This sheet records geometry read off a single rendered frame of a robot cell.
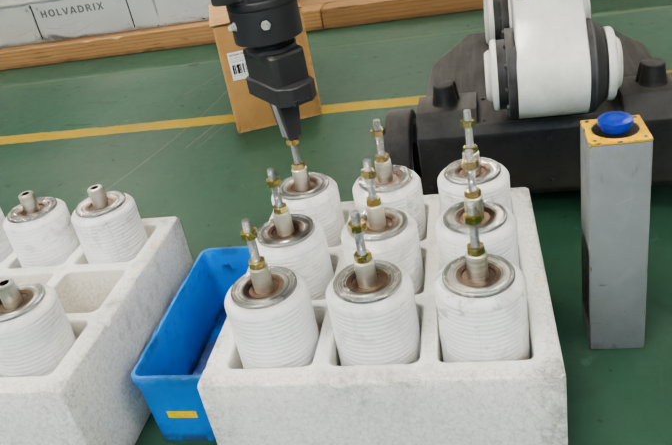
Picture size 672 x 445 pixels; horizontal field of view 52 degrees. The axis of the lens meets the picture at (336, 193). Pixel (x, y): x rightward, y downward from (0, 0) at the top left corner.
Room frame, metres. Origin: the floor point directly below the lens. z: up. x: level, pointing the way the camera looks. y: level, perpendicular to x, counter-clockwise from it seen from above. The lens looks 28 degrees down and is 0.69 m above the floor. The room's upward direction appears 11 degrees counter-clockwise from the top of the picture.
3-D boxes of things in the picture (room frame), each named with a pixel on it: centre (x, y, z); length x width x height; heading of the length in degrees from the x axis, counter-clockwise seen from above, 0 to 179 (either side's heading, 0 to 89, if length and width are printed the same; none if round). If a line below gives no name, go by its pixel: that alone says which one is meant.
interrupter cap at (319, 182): (0.87, 0.04, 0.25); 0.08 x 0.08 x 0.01
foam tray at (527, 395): (0.73, -0.04, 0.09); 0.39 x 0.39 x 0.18; 76
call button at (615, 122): (0.73, -0.34, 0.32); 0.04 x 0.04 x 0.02
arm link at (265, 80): (0.87, 0.05, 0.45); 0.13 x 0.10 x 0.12; 27
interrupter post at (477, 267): (0.59, -0.13, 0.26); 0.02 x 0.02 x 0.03
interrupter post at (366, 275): (0.61, -0.01, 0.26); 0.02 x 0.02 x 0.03
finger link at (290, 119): (0.86, 0.04, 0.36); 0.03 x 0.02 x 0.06; 117
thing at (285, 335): (0.64, 0.10, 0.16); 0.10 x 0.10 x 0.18
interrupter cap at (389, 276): (0.61, -0.01, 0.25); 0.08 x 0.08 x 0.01
